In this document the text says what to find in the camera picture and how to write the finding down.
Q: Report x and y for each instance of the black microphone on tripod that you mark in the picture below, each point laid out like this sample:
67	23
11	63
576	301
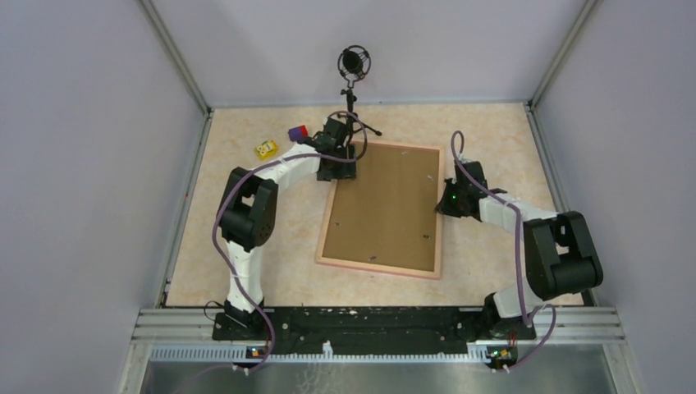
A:
353	64

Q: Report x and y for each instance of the brown cardboard backing board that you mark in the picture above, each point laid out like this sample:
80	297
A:
386	206

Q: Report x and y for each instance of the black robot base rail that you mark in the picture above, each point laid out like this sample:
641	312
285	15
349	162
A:
427	330

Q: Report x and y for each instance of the purple red toy block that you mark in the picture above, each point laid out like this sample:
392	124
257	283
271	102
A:
297	133

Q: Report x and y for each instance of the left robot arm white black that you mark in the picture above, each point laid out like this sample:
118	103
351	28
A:
246	216

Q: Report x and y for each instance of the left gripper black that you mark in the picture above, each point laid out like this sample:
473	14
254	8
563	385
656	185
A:
346	171

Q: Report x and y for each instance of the yellow owl toy block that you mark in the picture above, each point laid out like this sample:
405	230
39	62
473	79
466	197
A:
266	150

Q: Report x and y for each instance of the pink wooden picture frame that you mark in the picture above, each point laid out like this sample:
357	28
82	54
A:
380	269

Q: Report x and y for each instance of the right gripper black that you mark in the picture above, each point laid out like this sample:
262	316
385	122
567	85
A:
444	207

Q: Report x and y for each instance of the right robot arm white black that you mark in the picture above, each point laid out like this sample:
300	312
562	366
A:
554	253

